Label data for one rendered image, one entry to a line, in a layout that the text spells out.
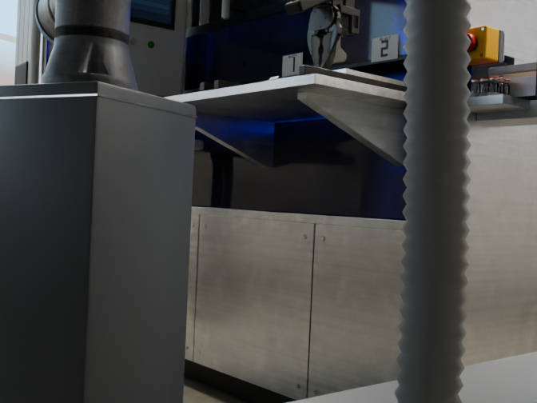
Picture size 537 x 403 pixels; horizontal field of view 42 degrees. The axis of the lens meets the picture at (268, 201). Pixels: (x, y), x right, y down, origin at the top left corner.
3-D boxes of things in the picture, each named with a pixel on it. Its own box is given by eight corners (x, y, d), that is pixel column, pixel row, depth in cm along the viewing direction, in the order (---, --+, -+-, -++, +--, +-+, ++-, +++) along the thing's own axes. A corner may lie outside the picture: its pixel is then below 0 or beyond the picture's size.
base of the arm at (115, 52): (94, 86, 102) (97, 18, 102) (18, 89, 109) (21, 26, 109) (156, 101, 115) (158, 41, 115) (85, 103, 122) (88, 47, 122)
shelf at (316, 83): (270, 127, 217) (270, 121, 217) (463, 112, 163) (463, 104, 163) (132, 109, 186) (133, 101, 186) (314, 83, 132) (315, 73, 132)
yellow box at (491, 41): (475, 67, 159) (476, 35, 159) (503, 63, 154) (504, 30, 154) (455, 61, 155) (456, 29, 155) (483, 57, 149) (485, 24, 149)
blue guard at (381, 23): (73, 109, 311) (74, 68, 311) (430, 50, 162) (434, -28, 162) (71, 109, 310) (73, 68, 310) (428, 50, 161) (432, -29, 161)
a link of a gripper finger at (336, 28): (340, 52, 145) (343, 9, 145) (336, 50, 144) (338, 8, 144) (324, 54, 149) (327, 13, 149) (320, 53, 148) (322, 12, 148)
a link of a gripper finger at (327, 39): (349, 79, 149) (352, 36, 149) (329, 74, 145) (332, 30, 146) (339, 80, 152) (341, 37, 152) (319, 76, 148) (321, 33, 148)
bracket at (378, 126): (399, 166, 167) (403, 112, 167) (410, 166, 164) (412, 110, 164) (294, 155, 145) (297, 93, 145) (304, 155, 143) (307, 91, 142)
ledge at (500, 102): (486, 114, 165) (486, 106, 165) (537, 111, 155) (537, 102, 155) (450, 107, 156) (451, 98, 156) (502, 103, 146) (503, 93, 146)
